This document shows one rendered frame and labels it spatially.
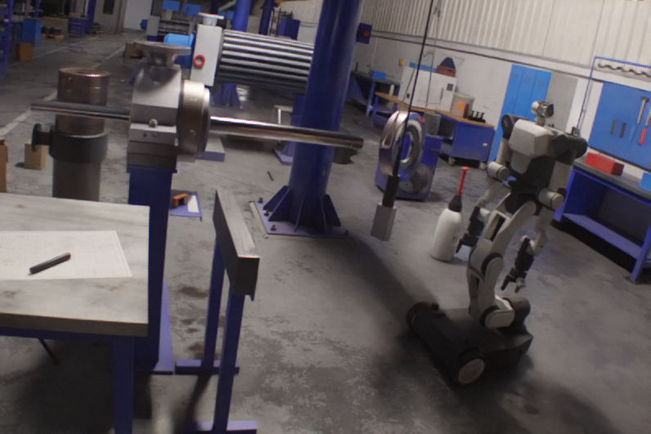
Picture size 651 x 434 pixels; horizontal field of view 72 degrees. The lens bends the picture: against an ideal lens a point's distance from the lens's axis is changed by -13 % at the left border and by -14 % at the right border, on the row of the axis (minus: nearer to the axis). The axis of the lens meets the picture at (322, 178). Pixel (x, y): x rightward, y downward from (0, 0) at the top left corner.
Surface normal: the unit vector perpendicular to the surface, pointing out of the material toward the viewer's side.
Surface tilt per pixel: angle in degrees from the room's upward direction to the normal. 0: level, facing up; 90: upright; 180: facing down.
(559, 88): 90
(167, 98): 45
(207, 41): 90
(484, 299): 90
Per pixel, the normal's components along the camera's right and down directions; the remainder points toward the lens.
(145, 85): 0.34, -0.44
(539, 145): -0.41, 0.08
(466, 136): 0.27, 0.31
